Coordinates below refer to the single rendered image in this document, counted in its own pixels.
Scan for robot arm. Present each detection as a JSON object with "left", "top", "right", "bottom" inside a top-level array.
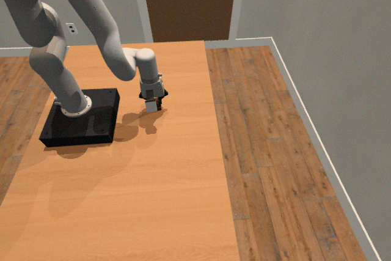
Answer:
[{"left": 4, "top": 0, "right": 162, "bottom": 117}]

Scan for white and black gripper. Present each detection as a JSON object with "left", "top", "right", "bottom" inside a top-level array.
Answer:
[{"left": 139, "top": 77, "right": 168, "bottom": 106}]

